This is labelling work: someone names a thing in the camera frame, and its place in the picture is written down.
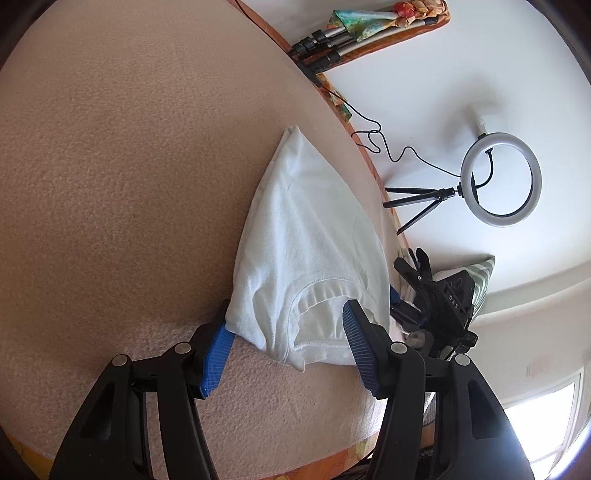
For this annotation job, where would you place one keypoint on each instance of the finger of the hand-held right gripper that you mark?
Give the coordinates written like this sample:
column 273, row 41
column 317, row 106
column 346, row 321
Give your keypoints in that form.
column 415, row 270
column 406, row 314

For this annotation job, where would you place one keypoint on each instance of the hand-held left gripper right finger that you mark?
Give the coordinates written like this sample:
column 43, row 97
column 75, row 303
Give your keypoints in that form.
column 364, row 350

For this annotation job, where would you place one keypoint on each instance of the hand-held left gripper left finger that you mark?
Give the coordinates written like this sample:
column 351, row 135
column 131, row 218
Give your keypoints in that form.
column 214, row 364

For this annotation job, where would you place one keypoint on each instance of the white t-shirt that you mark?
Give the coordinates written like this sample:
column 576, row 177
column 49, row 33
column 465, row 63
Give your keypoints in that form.
column 304, row 240

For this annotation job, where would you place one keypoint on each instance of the person's right hand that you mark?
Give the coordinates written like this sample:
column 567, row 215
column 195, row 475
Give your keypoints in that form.
column 416, row 338

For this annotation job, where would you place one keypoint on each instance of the green striped white pillow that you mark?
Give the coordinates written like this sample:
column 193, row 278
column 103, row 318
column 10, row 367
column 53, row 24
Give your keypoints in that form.
column 482, row 277

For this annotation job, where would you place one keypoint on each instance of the window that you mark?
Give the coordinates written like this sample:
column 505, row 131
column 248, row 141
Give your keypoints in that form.
column 545, row 429

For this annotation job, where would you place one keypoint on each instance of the bundle of folded tripod legs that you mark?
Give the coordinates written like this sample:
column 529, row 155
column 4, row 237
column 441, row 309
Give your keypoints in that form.
column 323, row 41

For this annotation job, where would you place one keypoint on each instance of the colourful painted cloth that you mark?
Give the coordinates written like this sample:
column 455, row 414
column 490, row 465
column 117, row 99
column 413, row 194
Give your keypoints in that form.
column 369, row 25

